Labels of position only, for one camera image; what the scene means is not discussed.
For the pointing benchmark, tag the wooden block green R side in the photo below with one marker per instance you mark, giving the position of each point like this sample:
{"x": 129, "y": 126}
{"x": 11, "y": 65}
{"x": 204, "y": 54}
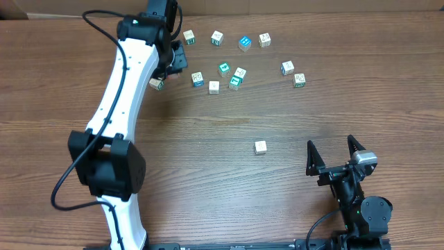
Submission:
{"x": 299, "y": 80}

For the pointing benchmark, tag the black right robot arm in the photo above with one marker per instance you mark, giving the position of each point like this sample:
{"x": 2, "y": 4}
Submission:
{"x": 365, "y": 218}

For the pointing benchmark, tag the wooden block green side top row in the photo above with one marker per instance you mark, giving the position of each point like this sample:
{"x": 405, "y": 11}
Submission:
{"x": 217, "y": 38}

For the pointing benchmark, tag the wooden block blue side right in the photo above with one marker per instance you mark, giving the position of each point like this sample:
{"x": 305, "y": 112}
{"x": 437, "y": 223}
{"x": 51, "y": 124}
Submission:
{"x": 287, "y": 68}

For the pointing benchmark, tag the wooden block animal drawing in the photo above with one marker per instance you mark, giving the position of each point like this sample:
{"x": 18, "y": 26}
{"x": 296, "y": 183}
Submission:
{"x": 264, "y": 40}

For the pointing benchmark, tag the wooden block green side left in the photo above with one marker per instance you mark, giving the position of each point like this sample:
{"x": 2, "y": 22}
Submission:
{"x": 156, "y": 83}

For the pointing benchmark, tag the plain wooden block centre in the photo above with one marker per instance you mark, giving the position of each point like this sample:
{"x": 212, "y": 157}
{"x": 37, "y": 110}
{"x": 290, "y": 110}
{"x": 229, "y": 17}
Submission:
{"x": 214, "y": 87}

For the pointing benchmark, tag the wooden block anchor drawing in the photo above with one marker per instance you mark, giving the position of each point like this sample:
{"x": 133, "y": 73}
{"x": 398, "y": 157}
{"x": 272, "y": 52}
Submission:
{"x": 240, "y": 73}

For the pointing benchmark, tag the blue top wooden block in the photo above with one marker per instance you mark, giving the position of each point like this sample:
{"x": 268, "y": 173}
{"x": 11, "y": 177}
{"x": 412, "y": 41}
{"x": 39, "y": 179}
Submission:
{"x": 245, "y": 43}

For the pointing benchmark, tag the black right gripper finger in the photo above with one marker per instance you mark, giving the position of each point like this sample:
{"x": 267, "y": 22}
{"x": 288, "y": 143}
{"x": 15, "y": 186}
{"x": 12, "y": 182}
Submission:
{"x": 314, "y": 161}
{"x": 354, "y": 147}

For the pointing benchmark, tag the wooden block green H side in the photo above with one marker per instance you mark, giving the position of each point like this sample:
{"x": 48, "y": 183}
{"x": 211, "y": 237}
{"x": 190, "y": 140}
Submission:
{"x": 189, "y": 37}

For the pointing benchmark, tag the wooden block red side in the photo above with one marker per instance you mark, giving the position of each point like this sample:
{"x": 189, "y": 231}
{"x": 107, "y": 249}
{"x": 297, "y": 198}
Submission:
{"x": 173, "y": 76}

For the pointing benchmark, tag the green top block number seven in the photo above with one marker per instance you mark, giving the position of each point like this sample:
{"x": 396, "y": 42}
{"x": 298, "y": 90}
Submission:
{"x": 235, "y": 83}

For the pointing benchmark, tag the wooden block turtle drawing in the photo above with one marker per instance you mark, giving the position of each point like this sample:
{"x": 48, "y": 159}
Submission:
{"x": 260, "y": 147}

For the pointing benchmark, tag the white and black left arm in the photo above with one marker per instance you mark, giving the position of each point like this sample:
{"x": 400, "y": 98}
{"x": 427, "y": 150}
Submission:
{"x": 104, "y": 155}

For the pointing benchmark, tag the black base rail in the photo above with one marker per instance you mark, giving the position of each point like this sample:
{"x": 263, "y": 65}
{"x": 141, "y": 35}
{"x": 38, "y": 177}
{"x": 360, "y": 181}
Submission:
{"x": 236, "y": 246}

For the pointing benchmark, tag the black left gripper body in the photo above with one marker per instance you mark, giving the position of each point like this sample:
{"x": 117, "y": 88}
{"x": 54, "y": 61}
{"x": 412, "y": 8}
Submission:
{"x": 180, "y": 59}

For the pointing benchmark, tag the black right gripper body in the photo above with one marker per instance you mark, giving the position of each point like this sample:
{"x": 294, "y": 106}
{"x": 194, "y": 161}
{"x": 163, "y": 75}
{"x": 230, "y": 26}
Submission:
{"x": 331, "y": 176}

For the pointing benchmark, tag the wooden block blue side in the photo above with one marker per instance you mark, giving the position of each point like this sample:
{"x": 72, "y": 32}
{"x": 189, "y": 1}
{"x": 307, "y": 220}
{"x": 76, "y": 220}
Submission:
{"x": 287, "y": 68}
{"x": 197, "y": 79}

